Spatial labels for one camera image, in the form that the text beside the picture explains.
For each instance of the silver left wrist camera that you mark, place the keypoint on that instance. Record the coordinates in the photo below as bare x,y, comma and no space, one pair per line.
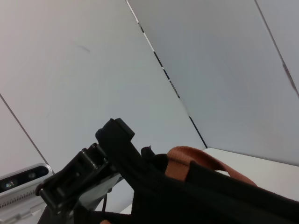
18,186

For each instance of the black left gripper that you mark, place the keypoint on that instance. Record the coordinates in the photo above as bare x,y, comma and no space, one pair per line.
93,193

